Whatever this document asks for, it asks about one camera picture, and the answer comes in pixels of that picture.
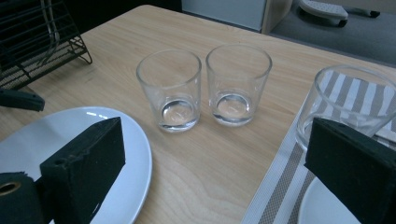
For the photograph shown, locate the steel utensil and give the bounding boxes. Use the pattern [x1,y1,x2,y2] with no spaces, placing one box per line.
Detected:
[38,0,62,68]

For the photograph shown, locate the white round plate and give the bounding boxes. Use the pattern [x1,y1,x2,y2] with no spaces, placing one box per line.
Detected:
[297,176,372,224]
[0,106,153,224]

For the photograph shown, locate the grey flat floor device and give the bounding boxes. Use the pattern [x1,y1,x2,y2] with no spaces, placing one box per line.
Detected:
[298,0,381,28]

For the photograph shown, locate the clear drinking glass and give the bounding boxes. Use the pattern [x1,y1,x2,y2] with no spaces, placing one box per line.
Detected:
[135,49,203,133]
[295,64,396,150]
[205,43,274,127]

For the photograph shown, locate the black wire cutlery basket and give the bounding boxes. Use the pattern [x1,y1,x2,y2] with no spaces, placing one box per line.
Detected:
[0,0,93,91]

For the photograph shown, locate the grey white striped placemat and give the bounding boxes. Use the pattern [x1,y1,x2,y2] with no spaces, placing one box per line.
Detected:
[241,69,396,224]

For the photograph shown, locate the white panel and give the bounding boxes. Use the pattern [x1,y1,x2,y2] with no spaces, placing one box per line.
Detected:
[181,0,268,32]

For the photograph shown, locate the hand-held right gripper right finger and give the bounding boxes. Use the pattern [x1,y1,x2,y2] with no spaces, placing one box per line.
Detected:
[304,117,396,224]

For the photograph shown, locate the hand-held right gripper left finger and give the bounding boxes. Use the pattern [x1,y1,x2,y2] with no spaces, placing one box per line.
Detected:
[39,116,126,224]

